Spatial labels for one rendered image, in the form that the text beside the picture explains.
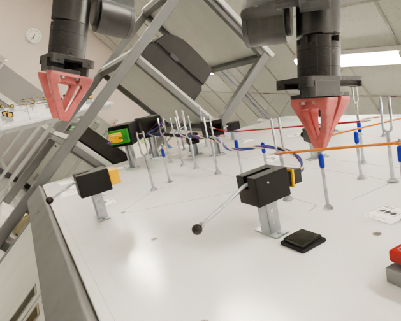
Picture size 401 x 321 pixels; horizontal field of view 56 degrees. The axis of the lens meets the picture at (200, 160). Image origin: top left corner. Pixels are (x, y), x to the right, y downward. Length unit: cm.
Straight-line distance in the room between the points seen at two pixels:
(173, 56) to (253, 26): 106
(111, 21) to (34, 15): 745
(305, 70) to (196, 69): 113
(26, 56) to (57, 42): 735
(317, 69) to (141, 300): 36
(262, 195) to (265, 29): 22
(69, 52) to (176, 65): 99
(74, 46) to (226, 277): 41
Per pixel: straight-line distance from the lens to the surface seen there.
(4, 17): 803
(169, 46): 159
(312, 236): 49
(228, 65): 196
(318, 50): 52
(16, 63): 796
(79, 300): 50
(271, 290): 42
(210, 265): 49
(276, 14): 54
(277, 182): 51
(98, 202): 78
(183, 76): 160
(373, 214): 57
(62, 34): 64
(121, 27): 67
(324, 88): 50
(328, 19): 53
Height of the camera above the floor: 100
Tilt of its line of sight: 10 degrees up
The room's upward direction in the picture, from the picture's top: 33 degrees clockwise
